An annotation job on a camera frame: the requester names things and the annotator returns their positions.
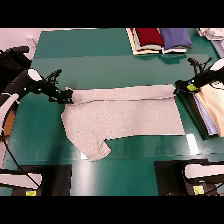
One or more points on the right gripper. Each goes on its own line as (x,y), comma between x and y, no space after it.
(185,86)

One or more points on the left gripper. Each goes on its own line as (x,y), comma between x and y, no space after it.
(65,95)

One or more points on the grey T-shirt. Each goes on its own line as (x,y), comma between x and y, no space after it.
(133,116)

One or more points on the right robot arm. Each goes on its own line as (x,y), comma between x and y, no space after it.
(213,76)

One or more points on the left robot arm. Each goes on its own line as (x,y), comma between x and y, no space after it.
(20,85)

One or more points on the dark green garment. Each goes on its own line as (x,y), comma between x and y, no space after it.
(193,113)

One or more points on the cream garment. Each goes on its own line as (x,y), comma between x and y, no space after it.
(213,106)

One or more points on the lavender garment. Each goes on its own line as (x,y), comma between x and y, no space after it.
(204,116)

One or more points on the white garment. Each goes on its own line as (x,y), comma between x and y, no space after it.
(174,50)

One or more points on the blue garment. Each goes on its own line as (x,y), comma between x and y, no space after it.
(175,37)

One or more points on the heap of clothes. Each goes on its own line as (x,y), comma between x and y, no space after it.
(215,36)

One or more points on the red garment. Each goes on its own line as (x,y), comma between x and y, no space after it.
(149,36)

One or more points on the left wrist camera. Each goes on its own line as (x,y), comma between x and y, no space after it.
(53,77)

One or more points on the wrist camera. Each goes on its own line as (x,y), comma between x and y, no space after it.
(53,77)
(198,65)

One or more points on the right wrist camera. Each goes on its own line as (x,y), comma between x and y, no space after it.
(198,65)

